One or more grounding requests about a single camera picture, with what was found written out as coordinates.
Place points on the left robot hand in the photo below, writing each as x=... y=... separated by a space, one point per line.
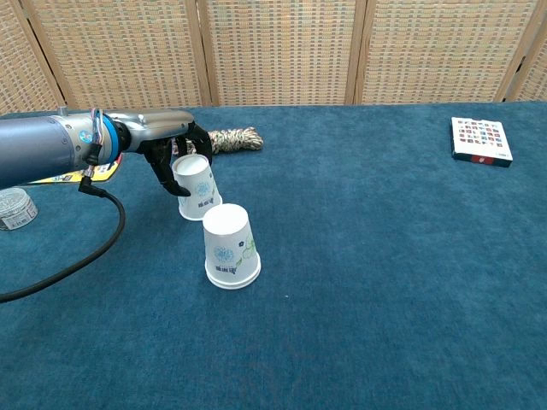
x=154 y=126

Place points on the white floral paper cup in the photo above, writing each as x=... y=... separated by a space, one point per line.
x=233 y=286
x=194 y=171
x=228 y=230

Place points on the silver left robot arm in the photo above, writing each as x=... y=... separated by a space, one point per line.
x=38 y=145

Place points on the razor in yellow blister pack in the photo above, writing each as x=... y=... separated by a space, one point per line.
x=107 y=168

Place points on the woven folding screen panel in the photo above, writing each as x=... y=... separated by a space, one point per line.
x=282 y=51
x=440 y=51
x=21 y=64
x=536 y=81
x=124 y=51

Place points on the blue table cloth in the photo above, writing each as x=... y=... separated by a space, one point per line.
x=363 y=277

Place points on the playing card box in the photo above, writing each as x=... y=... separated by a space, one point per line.
x=480 y=136

